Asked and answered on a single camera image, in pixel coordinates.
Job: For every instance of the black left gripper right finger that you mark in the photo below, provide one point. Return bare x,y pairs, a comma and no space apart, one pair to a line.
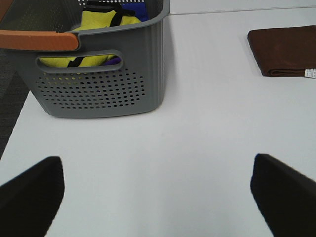
285,197

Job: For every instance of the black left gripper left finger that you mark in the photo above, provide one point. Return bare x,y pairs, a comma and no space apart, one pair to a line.
30,201

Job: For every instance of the brown towel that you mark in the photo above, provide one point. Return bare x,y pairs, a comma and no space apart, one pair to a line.
284,52

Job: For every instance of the white towel label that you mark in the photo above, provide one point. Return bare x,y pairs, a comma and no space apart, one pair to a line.
310,73

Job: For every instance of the grey perforated plastic basket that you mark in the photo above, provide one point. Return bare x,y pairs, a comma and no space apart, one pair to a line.
135,85

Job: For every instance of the yellow cloth in basket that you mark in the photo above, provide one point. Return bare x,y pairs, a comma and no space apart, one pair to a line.
93,19

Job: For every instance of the blue cloth in basket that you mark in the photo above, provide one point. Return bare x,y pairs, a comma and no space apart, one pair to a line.
137,8

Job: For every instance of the orange basket handle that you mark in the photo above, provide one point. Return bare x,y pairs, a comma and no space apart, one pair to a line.
38,40

